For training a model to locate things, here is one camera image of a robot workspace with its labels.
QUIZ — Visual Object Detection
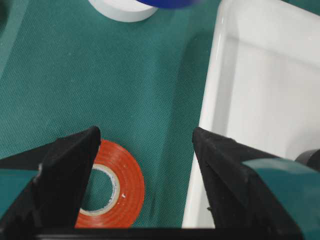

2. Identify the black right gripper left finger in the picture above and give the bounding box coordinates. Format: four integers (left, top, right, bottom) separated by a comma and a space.
0, 126, 101, 240

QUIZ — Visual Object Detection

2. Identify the blue tape roll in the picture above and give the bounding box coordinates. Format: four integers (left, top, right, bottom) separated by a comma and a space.
136, 0, 203, 9

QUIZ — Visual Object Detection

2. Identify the red tape roll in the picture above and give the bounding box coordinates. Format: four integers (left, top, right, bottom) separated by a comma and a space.
75, 139, 145, 229

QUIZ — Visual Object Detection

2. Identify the white plastic tray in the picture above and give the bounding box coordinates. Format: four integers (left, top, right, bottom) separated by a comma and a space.
181, 0, 320, 229

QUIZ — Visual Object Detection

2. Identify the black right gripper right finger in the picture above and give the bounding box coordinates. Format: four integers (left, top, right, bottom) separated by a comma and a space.
191, 126, 320, 240

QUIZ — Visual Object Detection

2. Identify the white tape roll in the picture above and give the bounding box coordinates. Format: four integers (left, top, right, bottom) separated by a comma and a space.
88, 0, 158, 23

